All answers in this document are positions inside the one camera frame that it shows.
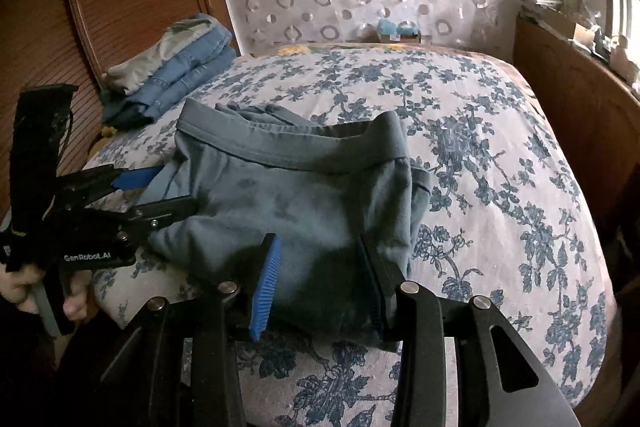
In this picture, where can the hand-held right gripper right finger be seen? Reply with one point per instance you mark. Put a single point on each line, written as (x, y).
(382, 297)

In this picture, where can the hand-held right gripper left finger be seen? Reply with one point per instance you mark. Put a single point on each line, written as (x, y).
(265, 287)

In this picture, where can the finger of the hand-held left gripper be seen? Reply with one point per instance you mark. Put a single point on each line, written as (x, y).
(165, 212)
(135, 177)

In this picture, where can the grey-blue pants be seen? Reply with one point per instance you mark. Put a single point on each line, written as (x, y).
(300, 202)

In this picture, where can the person's left hand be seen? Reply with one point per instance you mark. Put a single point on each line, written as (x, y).
(79, 302)

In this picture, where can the folded grey garment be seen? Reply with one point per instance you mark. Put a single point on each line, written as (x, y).
(155, 57)

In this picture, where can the stack of folded clothes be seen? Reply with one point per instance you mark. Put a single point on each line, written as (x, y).
(190, 67)

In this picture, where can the blue floral bedsheet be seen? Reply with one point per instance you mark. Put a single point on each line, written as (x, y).
(490, 187)

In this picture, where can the brown wooden cabinet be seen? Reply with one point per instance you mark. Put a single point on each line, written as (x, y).
(570, 107)

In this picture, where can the small teal box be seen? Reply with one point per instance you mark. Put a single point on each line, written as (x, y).
(392, 27)

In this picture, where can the clutter of boxes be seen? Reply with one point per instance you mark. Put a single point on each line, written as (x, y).
(585, 32)

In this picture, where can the window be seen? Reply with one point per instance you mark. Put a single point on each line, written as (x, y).
(622, 2)

